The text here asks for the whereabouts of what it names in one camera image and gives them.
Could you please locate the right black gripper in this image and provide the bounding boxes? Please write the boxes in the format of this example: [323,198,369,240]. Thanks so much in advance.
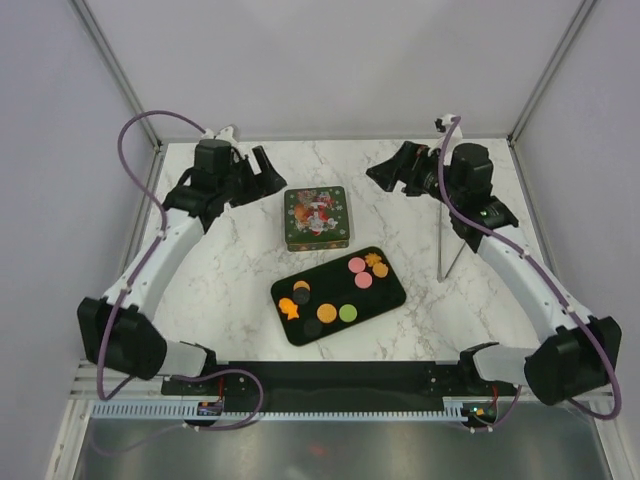
[366,141,463,208]

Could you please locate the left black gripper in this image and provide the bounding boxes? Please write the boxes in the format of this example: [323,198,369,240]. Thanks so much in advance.
[218,148,286,209]

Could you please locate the gold tin lid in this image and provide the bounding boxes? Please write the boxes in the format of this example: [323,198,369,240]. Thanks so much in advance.
[284,186,351,243]

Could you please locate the metal tongs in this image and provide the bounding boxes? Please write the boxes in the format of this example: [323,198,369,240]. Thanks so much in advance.
[436,204,466,283]

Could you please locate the square cookie tin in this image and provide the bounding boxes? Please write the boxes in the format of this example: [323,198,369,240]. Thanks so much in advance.
[286,237,350,252]

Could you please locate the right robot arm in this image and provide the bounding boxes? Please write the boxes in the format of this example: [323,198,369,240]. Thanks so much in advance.
[366,141,622,416]

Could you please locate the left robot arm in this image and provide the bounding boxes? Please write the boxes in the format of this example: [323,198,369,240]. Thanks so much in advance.
[77,137,286,394]

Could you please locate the orange flower cookie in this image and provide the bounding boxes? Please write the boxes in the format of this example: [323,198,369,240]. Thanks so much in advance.
[364,252,382,268]

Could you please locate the orange leaf cookie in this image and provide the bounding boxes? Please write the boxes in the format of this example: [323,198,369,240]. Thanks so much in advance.
[372,262,389,278]

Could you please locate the pink cookie upper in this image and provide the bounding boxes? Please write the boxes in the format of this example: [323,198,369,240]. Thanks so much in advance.
[348,257,367,274]

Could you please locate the pink cookie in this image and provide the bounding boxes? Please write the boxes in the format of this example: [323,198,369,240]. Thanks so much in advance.
[354,271,373,289]
[348,257,367,274]

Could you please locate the orange cookie under black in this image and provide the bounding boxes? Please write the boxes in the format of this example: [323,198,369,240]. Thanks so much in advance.
[293,280,311,291]

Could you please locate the pink cookie lower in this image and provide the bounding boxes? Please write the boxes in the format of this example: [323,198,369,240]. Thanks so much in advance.
[354,271,373,289]

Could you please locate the black sandwich cookie upper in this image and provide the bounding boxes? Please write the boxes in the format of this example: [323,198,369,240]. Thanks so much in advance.
[292,287,311,305]

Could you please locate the black sandwich cookie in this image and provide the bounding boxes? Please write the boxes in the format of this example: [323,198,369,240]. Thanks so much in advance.
[303,318,323,338]
[292,287,311,305]

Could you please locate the orange fish cookie left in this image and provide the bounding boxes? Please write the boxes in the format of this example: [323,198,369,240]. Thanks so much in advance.
[277,297,300,321]

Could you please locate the black serving tray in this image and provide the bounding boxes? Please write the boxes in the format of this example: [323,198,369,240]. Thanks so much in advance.
[270,246,407,347]

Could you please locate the orange round cookie lower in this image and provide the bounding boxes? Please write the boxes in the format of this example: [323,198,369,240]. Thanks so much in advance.
[316,303,338,324]

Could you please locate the green cookie lower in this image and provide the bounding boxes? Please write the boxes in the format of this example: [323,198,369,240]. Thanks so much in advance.
[338,304,358,323]

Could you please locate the black sandwich cookie lower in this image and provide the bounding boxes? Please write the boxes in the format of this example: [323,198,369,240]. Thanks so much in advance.
[303,318,323,338]

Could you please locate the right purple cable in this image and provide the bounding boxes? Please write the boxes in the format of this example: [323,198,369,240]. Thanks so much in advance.
[437,115,624,434]

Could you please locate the purple cable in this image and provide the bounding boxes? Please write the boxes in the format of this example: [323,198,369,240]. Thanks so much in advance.
[97,109,265,431]
[437,115,624,434]

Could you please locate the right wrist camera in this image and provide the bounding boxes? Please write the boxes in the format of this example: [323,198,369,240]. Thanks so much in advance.
[434,114,461,135]

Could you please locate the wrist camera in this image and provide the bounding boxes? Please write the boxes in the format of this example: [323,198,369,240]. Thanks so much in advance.
[434,114,461,135]
[201,125,239,147]

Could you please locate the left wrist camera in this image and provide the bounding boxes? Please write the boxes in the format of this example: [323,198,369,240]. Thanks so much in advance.
[201,125,239,147]

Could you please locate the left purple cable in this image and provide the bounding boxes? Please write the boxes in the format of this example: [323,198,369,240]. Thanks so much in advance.
[97,109,265,431]

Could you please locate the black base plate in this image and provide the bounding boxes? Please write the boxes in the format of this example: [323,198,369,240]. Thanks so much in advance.
[161,361,516,411]

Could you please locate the white cable duct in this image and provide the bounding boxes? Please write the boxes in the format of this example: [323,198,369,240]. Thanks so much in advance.
[90,400,468,422]

